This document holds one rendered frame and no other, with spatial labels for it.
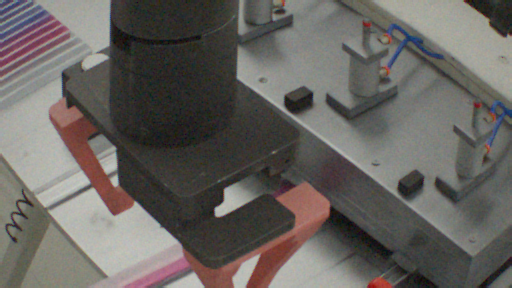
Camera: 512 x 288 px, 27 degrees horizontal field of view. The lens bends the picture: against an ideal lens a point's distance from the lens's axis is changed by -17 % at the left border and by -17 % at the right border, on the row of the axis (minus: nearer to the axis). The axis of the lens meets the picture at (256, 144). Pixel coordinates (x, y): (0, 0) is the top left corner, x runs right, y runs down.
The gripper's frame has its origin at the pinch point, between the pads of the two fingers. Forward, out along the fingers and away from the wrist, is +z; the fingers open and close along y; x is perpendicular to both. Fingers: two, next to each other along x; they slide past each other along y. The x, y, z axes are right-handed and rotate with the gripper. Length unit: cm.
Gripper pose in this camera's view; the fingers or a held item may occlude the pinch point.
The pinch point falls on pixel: (176, 252)
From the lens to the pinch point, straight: 60.5
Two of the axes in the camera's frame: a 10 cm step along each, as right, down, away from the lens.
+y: -6.4, -5.1, 5.8
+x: -7.7, 4.0, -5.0
